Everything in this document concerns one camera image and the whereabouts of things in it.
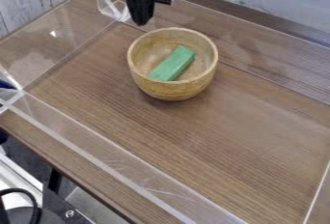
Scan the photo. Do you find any green rectangular block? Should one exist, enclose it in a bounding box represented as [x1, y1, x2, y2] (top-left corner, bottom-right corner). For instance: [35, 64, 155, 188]
[147, 45, 196, 81]

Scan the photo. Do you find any brown wooden bowl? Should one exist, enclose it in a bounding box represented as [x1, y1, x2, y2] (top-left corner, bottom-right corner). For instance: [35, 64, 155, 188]
[127, 27, 219, 101]

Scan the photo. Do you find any clear acrylic front barrier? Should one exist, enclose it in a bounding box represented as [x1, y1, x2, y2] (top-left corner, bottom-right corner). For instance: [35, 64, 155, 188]
[0, 70, 247, 224]

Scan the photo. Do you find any black table leg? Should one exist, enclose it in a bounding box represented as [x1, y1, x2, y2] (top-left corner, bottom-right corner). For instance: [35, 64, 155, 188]
[48, 169, 62, 193]

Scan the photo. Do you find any clear acrylic corner bracket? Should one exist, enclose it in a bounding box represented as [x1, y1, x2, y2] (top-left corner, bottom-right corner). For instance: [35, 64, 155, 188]
[96, 0, 131, 22]

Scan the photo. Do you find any grey metal base plate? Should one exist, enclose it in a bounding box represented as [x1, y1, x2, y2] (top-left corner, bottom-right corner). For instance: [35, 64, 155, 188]
[43, 191, 95, 224]

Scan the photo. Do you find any black cable loop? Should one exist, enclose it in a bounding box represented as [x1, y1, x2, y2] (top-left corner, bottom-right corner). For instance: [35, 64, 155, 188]
[0, 187, 43, 224]

